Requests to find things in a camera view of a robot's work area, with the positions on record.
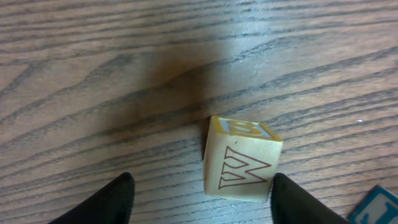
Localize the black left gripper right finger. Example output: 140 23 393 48
271 173 349 224

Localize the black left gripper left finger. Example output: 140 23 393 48
49 172 135 224

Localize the white W letter block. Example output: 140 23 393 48
203 116 283 202

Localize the white block green side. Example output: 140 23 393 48
348 185 397 224

